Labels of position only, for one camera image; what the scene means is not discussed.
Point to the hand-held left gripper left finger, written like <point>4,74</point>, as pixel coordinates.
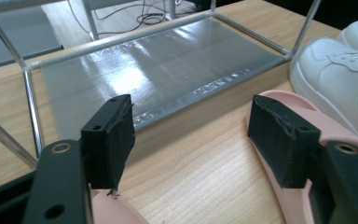
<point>107,140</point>

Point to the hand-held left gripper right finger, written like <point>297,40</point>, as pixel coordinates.
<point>279,140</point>

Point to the pink slipper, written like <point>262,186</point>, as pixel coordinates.
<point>292,202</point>
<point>115,211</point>

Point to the metal frame shoe rack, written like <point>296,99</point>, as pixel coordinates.
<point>167,68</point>

